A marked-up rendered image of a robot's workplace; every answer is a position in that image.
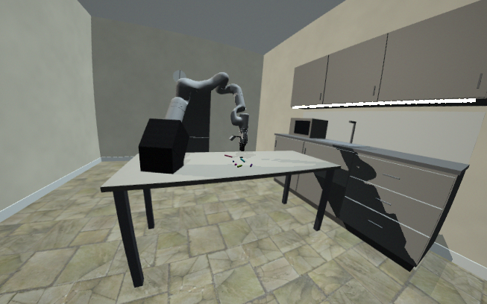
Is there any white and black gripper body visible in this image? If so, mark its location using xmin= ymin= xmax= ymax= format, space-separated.
xmin=239 ymin=132 xmax=248 ymax=144

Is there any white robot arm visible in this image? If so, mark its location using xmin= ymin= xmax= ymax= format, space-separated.
xmin=164 ymin=72 xmax=249 ymax=133

